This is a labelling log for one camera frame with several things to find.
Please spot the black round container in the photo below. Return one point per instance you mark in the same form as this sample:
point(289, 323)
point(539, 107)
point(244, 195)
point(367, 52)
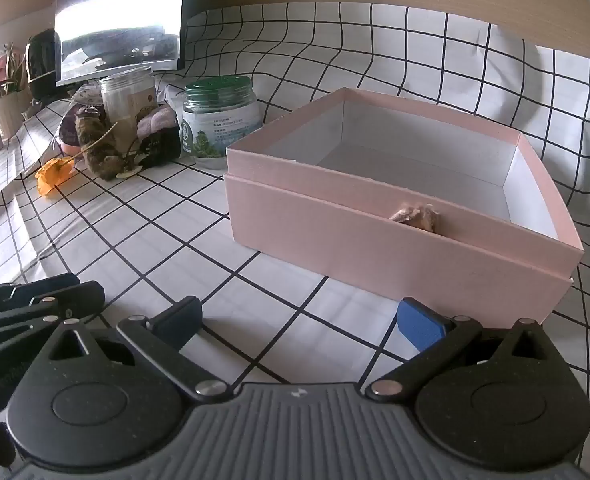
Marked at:
point(42, 60)

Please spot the green lid plastic jar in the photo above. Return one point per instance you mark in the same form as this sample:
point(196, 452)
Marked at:
point(220, 120)

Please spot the pink folded towel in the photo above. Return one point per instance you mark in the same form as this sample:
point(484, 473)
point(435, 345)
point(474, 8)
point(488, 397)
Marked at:
point(157, 122)

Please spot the clear jar with white lid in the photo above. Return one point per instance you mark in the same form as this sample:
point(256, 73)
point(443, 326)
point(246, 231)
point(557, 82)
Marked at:
point(127, 95)

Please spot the paper bag with dried plants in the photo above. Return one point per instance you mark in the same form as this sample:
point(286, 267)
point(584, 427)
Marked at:
point(12, 110)

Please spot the orange fabric flower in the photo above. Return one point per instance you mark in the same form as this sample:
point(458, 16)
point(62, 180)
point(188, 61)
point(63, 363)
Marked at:
point(52, 175)

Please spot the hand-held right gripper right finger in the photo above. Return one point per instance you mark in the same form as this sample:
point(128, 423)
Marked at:
point(420, 327)

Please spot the beige soft plush piece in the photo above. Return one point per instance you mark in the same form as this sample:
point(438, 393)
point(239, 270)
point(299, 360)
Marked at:
point(417, 217)

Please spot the pink bowl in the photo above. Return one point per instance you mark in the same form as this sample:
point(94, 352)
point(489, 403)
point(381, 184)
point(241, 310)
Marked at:
point(67, 140)

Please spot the white black checked tablecloth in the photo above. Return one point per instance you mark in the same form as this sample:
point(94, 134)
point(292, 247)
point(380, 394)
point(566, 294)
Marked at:
point(140, 240)

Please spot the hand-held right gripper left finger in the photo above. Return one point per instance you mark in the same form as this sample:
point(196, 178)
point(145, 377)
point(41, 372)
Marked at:
point(179, 321)

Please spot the pink cardboard box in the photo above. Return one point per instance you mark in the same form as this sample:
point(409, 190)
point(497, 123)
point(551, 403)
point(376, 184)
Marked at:
point(325, 230)

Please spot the black computer monitor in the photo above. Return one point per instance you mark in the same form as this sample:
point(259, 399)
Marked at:
point(120, 15)

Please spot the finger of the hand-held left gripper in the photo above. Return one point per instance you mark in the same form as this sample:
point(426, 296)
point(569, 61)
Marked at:
point(75, 297)
point(35, 285)

